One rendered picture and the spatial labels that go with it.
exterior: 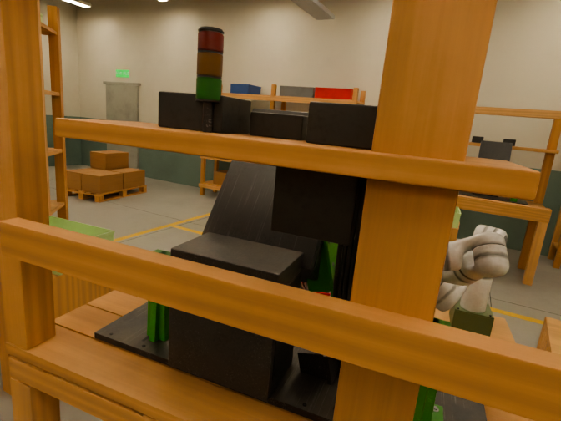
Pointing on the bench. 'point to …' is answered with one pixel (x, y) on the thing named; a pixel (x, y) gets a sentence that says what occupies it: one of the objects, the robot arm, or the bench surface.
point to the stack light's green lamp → (208, 89)
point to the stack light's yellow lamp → (209, 64)
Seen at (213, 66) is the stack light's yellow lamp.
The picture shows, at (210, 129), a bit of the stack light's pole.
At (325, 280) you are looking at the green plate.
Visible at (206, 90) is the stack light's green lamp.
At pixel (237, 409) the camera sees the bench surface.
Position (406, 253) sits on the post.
